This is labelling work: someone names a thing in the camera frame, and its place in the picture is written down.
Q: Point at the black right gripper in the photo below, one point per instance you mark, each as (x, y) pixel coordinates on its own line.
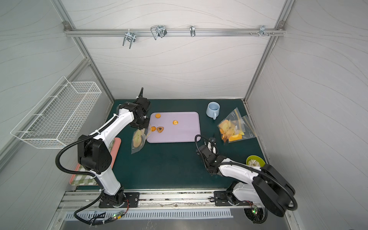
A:
(205, 149)

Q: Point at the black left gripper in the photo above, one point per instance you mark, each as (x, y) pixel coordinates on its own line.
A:
(143, 103)

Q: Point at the resealable bag with duck print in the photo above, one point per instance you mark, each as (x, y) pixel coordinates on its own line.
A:
(139, 139)

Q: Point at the brown heart cookie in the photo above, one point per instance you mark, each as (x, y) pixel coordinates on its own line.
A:
(160, 129)

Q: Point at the resealable bag table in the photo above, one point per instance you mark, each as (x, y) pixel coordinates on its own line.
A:
(232, 128)

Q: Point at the metal tongs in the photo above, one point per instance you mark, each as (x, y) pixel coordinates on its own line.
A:
(212, 145)

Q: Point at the clear resealable bag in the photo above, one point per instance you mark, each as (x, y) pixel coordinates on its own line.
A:
(247, 129)

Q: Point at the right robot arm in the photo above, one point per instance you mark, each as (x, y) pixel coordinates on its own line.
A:
(262, 188)

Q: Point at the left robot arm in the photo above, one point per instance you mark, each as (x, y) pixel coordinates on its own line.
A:
(95, 157)

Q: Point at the lilac plastic tray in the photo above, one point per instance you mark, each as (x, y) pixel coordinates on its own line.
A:
(186, 130)

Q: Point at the green bowl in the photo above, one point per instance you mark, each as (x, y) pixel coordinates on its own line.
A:
(255, 161)

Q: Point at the light blue ceramic mug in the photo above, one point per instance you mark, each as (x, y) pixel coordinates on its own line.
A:
(213, 109)

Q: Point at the metal hook clamp left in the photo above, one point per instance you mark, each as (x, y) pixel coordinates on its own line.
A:
(129, 38)

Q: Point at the pink tray with checked cloth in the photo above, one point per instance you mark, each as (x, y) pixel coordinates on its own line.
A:
(85, 180)

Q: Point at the metal hook clamp middle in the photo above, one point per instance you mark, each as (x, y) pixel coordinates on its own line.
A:
(158, 31)

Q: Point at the metal hook clamp small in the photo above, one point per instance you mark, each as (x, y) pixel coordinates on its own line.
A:
(192, 31)

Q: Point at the metal hook clamp right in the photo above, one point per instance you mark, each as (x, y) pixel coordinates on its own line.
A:
(262, 32)

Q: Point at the white wire basket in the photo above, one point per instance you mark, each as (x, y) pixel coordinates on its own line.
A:
(55, 121)

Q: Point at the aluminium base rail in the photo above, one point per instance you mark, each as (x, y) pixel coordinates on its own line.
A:
(148, 199)

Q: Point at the aluminium cross rail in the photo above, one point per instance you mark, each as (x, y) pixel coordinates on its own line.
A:
(170, 32)

